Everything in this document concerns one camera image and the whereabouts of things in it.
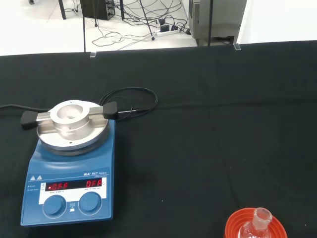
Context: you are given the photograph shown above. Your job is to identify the clear glass round-bottom flask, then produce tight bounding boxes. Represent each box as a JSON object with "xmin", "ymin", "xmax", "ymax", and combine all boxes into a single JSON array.
[{"xmin": 239, "ymin": 207, "xmax": 273, "ymax": 238}]

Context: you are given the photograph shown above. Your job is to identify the aluminium heating block black handles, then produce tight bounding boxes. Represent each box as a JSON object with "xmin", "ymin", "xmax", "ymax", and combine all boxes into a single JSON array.
[{"xmin": 20, "ymin": 100, "xmax": 119, "ymax": 153}]

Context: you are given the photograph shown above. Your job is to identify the blue base heater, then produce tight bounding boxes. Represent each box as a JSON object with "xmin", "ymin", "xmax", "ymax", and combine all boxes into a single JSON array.
[{"xmin": 20, "ymin": 118, "xmax": 117, "ymax": 227}]

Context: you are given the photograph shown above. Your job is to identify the black computer tower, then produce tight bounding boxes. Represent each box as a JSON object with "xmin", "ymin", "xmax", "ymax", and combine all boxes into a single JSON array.
[{"xmin": 80, "ymin": 0, "xmax": 115, "ymax": 21}]

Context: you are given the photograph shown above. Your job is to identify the thick black power cable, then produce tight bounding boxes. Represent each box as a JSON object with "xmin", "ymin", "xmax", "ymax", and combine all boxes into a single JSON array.
[{"xmin": 0, "ymin": 104, "xmax": 51, "ymax": 112}]

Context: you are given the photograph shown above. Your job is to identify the thin black stand pole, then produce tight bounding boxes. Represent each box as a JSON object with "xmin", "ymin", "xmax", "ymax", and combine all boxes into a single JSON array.
[
  {"xmin": 82, "ymin": 0, "xmax": 87, "ymax": 54},
  {"xmin": 208, "ymin": 0, "xmax": 214, "ymax": 47}
]

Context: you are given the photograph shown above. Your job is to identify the orange flask ring stand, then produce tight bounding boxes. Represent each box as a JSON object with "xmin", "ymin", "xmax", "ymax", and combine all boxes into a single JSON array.
[{"xmin": 224, "ymin": 208, "xmax": 288, "ymax": 238}]

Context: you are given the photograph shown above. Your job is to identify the black cloth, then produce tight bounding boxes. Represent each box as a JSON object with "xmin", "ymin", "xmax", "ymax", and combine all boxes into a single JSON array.
[{"xmin": 0, "ymin": 40, "xmax": 317, "ymax": 238}]

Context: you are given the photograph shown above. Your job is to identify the white floor cable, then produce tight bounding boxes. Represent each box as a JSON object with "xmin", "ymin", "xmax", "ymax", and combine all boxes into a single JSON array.
[{"xmin": 92, "ymin": 24, "xmax": 159, "ymax": 50}]

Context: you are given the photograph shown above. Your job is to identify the black furniture leg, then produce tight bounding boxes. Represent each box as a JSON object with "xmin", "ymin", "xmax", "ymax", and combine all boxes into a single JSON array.
[{"xmin": 58, "ymin": 0, "xmax": 67, "ymax": 20}]

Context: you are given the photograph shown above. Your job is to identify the white power strip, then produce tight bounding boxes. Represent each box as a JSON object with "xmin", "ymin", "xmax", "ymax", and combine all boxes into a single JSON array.
[{"xmin": 156, "ymin": 29, "xmax": 180, "ymax": 38}]

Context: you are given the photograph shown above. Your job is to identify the grey metal cabinet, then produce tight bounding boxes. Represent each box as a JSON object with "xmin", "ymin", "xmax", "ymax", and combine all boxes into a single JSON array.
[{"xmin": 189, "ymin": 0, "xmax": 248, "ymax": 47}]

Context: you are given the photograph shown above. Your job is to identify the black tripod leg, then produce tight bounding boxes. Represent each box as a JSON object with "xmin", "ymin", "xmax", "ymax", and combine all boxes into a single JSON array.
[{"xmin": 139, "ymin": 0, "xmax": 157, "ymax": 41}]

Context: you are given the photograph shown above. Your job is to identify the steel probe thin black cable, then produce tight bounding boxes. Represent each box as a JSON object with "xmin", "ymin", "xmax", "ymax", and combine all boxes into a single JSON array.
[{"xmin": 99, "ymin": 86, "xmax": 159, "ymax": 122}]

